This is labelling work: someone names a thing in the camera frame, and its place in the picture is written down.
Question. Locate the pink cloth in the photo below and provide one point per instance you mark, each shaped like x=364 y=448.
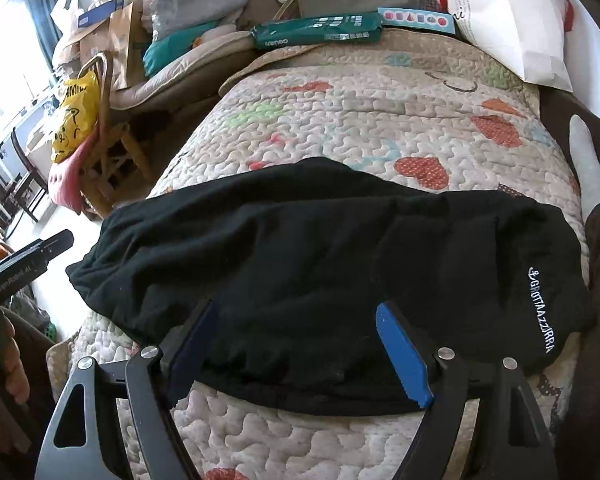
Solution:
x=72 y=180

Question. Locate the brown paper bag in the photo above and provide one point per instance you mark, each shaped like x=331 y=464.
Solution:
x=112 y=40

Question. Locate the white plastic bag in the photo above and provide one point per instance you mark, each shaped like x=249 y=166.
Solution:
x=67 y=5

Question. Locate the person's white sock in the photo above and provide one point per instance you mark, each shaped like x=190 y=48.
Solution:
x=587 y=165

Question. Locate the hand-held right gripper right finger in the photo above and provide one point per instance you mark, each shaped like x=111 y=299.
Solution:
x=402 y=355

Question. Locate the beige cushion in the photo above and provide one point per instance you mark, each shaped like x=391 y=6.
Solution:
x=180 y=80

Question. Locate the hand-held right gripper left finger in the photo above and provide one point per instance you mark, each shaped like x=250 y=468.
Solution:
x=195 y=345

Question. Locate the yellow plastic bag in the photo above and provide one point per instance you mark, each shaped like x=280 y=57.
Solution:
x=75 y=115

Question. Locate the person's left hand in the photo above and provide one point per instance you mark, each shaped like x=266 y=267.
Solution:
x=12 y=355

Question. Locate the green flat package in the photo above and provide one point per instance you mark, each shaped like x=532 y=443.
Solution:
x=317 y=30

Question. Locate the person's brown trouser leg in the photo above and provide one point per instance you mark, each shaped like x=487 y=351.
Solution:
x=597 y=340

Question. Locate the pile of folded linens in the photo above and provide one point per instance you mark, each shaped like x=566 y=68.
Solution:
x=195 y=5

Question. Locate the blue curtain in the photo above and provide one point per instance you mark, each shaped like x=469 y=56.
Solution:
x=47 y=5

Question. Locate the blue box with coloured shapes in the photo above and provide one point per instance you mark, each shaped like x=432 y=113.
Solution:
x=416 y=19

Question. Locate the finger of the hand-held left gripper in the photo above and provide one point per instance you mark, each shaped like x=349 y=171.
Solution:
x=55 y=242

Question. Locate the dark wooden chair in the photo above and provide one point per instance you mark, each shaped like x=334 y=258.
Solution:
x=22 y=180

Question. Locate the white paper bag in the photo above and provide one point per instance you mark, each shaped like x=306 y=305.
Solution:
x=500 y=15

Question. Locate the black pants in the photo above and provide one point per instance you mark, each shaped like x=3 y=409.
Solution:
x=330 y=270

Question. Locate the quilted heart-print bedspread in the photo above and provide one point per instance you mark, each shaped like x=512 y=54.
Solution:
x=340 y=120

